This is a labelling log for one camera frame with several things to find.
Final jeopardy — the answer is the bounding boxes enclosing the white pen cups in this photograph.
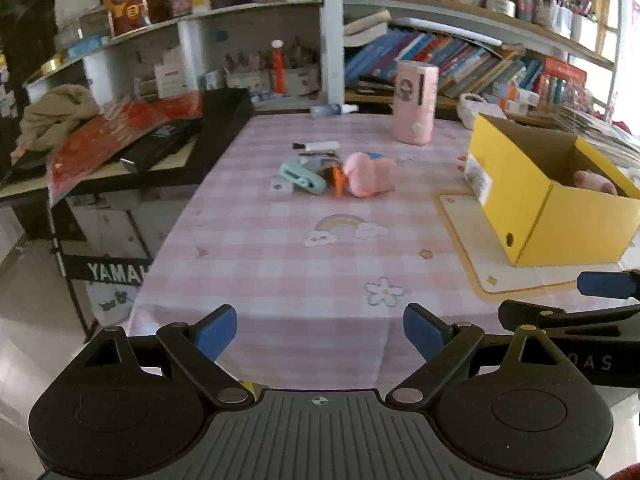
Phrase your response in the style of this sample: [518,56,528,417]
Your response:
[547,0,601,46]

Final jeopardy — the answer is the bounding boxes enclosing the yellow cardboard box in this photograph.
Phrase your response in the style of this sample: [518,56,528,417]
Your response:
[464,112,640,267]

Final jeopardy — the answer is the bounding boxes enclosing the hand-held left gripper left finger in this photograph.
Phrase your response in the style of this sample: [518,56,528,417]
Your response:
[75,304,255,408]

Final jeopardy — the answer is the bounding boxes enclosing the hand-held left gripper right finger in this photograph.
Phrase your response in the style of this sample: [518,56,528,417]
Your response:
[387,303,577,407]

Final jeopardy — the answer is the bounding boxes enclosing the mint green stapler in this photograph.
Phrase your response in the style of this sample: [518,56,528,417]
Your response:
[278,157,328,196]

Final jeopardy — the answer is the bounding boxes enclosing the red plastic bag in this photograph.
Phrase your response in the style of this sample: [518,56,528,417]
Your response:
[47,92,205,206]

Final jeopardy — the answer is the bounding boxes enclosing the thick lying book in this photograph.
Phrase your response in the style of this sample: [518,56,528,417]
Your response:
[344,10,393,47]

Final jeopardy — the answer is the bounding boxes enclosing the small spray bottle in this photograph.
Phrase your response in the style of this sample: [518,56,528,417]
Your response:
[310,103,360,119]

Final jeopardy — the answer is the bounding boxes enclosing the white shelf unit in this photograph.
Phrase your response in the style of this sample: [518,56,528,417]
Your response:
[22,0,621,116]

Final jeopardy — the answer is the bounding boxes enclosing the pink checked tablecloth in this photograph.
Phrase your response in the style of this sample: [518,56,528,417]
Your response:
[127,112,640,396]

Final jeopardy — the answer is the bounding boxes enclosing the red marker box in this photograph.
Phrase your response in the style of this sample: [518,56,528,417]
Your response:
[537,57,588,106]

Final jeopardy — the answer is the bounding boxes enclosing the long black box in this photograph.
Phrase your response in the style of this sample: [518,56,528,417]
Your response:
[120,117,205,173]

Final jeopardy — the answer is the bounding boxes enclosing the white quilted bag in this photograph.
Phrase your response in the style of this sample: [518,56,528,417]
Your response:
[457,93,506,128]

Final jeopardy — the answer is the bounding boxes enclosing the orange clip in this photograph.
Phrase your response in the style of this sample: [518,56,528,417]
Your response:
[330,162,348,197]

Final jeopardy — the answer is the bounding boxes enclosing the beige cloth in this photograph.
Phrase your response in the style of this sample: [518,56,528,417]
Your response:
[12,84,103,161]

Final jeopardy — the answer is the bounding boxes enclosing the pink plush pig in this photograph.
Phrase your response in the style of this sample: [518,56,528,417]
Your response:
[342,151,398,197]

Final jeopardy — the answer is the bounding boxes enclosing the grey pen holder box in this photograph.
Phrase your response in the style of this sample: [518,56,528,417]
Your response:
[224,67,273,93]
[285,62,321,96]

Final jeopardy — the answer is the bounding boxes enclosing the stack of magazines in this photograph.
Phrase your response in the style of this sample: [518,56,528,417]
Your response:
[550,105,640,166]

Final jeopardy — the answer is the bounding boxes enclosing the row of leaning books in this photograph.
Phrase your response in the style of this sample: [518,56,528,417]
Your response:
[344,30,546,98]

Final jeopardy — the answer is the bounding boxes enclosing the red hanging tassel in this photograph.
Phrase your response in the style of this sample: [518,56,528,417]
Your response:
[270,40,287,95]

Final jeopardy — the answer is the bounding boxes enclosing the black digital piano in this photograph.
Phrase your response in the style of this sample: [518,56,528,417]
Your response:
[0,87,256,206]

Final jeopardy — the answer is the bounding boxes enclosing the black piano stand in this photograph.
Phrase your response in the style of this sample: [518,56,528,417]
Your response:
[47,195,156,341]

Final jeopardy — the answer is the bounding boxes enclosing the blue grey toy car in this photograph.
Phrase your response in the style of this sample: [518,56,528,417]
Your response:
[300,154,346,171]

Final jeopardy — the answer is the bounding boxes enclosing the small pink plush toy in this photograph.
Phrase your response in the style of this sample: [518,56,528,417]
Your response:
[572,170,618,195]

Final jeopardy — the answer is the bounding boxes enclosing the white box red label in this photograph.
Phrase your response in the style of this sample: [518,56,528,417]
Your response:
[152,62,188,98]

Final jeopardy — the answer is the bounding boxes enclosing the white yellow-edged placemat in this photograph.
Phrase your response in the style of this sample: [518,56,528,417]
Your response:
[432,190,640,303]

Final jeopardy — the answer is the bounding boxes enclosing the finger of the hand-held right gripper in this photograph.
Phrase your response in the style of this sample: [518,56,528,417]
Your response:
[576,269,640,301]
[498,300,640,333]

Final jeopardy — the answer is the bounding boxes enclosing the pink cylindrical appliance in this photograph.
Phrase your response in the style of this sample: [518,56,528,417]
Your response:
[391,60,440,145]

